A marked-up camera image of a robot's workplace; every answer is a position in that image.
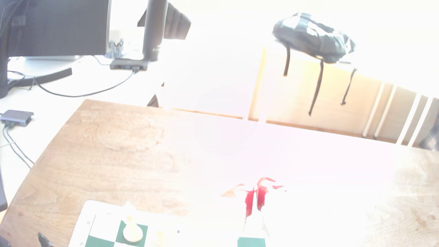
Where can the light wooden chair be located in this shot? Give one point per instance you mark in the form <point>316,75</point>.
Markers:
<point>298,99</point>

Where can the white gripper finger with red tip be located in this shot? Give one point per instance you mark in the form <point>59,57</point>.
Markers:
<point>261,195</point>
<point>249,202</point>

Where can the black chess piece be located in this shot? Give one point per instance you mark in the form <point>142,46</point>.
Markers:
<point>44,240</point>

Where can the dark usb dock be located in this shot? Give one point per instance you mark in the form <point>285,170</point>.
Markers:
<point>128,64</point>

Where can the grey usb hub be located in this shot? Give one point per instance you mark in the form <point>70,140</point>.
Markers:
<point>16,117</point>

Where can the green white chess mat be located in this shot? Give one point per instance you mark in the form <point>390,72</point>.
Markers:
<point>103,227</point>

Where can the white chess pawn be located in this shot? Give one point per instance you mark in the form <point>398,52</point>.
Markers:
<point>132,233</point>

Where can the black computer monitor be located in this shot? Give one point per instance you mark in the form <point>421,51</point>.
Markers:
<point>58,27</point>

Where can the black angled screen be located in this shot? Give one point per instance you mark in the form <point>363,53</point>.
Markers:
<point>178,24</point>

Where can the grey monitor stand base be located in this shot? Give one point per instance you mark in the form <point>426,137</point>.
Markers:
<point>44,73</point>

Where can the black cylindrical pole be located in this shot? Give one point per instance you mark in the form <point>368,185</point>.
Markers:
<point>155,27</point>

